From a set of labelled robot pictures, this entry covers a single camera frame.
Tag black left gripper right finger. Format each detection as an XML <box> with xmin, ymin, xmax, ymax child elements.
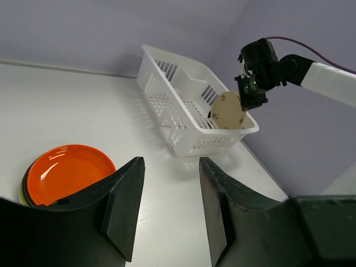
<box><xmin>199</xmin><ymin>157</ymin><xmax>355</xmax><ymax>266</ymax></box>

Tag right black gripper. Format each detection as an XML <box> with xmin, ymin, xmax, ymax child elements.
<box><xmin>235</xmin><ymin>38</ymin><xmax>280</xmax><ymax>112</ymax></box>

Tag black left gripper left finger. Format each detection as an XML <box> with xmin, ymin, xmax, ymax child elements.
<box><xmin>1</xmin><ymin>157</ymin><xmax>145</xmax><ymax>266</ymax></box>

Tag cream plate small flowers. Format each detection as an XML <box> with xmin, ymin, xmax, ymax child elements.
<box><xmin>208</xmin><ymin>91</ymin><xmax>246</xmax><ymax>130</ymax></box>

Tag orange plate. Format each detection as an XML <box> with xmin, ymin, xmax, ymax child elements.
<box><xmin>27</xmin><ymin>144</ymin><xmax>116</xmax><ymax>206</ymax></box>

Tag lime green plate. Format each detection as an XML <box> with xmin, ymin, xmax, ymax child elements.
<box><xmin>19</xmin><ymin>186</ymin><xmax>36</xmax><ymax>207</ymax></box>

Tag plain black plate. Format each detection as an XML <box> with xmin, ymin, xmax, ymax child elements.
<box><xmin>21</xmin><ymin>165</ymin><xmax>32</xmax><ymax>201</ymax></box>

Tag white plastic dish rack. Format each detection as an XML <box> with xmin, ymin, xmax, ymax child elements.
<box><xmin>137</xmin><ymin>44</ymin><xmax>259</xmax><ymax>157</ymax></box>

